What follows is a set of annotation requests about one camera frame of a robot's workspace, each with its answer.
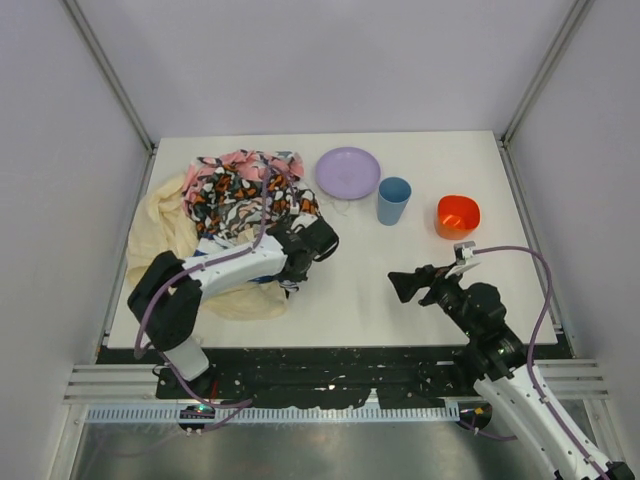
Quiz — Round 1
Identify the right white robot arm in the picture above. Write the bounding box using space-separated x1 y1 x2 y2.
387 265 635 479

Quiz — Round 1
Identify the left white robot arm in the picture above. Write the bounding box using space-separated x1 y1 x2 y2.
127 217 339 400

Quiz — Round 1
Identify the black orange patterned cloth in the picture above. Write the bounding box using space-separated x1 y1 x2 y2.
182 165 321 241

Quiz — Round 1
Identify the pink patterned cloth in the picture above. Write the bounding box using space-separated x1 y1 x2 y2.
181 149 304 215

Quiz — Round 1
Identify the cream yellow cloth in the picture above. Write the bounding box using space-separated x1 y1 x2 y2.
125 173 288 321

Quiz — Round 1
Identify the white thread scrap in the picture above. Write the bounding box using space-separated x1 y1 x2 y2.
319 198 358 217

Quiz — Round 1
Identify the orange plastic cup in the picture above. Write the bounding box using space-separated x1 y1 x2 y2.
434 195 481 240

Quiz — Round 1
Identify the purple plastic plate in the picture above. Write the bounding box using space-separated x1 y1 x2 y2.
314 147 381 200

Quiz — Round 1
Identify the blue plastic cup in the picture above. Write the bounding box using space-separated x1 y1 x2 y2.
377 177 412 226

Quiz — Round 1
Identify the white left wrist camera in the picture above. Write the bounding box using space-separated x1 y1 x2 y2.
287 206 318 232

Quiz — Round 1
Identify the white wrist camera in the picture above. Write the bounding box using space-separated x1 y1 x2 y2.
287 206 318 232
445 241 479 278

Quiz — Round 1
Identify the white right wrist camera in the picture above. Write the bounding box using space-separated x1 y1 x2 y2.
445 241 479 278

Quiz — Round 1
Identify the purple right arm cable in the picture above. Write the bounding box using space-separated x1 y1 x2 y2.
457 243 609 476

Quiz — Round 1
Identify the aluminium front rail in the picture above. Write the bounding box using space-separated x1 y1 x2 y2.
64 359 609 404

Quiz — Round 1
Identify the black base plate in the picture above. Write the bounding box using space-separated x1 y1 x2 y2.
154 344 576 409

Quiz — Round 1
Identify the white slotted cable duct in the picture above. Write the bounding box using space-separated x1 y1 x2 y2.
85 402 460 424

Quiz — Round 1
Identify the right aluminium frame post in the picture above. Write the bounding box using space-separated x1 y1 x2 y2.
498 0 596 149

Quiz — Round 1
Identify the aluminium frame post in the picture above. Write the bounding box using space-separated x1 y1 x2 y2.
498 0 596 149
59 0 160 154

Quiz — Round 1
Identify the left aluminium frame post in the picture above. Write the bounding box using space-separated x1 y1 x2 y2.
59 0 160 154

